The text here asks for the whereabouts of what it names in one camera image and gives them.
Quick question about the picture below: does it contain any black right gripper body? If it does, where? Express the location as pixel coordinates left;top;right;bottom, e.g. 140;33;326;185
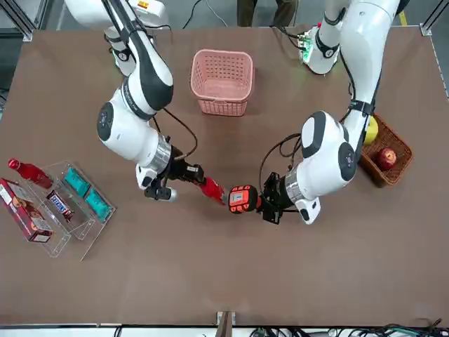
164;145;205;185

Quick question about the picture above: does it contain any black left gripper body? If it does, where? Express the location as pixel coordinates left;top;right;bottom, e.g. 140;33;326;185
269;173;289;217

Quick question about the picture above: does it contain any orange black barcode scanner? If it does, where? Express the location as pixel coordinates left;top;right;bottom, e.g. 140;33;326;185
227;185;264;214

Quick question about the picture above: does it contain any red Coca-Cola bottle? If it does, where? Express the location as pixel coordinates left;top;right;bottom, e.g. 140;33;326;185
7;158;54;190
200;176;228;206

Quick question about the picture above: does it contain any pink plastic basket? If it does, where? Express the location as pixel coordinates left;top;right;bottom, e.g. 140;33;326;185
190;48;254;118

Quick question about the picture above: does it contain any brown wicker basket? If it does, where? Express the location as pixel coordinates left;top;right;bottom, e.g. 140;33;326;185
359;114;414;188

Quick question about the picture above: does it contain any red apple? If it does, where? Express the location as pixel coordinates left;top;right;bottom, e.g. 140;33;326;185
375;147;398;172

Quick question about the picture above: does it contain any yellow-green apple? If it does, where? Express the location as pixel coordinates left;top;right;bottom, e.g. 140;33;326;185
363;115;380;146

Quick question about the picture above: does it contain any Snickers bar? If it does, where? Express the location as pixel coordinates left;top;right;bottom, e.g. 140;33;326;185
46;190;75;223

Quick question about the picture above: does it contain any green circuit board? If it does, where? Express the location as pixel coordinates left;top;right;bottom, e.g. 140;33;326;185
297;30;314;65

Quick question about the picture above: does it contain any clear acrylic shelf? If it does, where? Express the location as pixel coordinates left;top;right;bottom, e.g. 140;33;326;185
13;159;117;263

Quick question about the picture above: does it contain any white control box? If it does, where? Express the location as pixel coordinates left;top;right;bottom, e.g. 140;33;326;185
128;0;172;31

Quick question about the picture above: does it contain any red cookie box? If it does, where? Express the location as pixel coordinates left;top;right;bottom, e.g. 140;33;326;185
0;178;53;243

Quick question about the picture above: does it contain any person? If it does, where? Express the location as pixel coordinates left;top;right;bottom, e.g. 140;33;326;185
237;0;299;27

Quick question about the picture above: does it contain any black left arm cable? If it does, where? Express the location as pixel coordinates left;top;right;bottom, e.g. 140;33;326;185
259;48;358;187

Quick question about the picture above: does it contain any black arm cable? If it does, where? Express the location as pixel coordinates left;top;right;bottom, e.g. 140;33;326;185
101;0;199;162
259;48;358;187

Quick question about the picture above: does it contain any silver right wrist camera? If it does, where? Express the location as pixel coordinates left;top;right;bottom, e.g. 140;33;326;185
145;185;179;204

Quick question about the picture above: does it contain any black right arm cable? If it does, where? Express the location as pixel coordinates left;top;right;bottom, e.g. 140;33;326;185
101;0;199;162

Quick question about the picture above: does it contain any black floor cable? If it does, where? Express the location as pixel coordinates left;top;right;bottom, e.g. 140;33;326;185
181;0;204;30

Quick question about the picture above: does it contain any white floor cable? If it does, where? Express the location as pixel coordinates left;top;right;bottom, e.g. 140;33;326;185
205;0;229;28

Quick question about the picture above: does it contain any black cable bundle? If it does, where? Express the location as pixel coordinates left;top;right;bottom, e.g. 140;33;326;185
245;317;445;337

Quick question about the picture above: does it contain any grey aluminium frame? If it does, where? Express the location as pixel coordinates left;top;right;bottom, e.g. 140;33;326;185
0;0;48;41
419;0;449;36

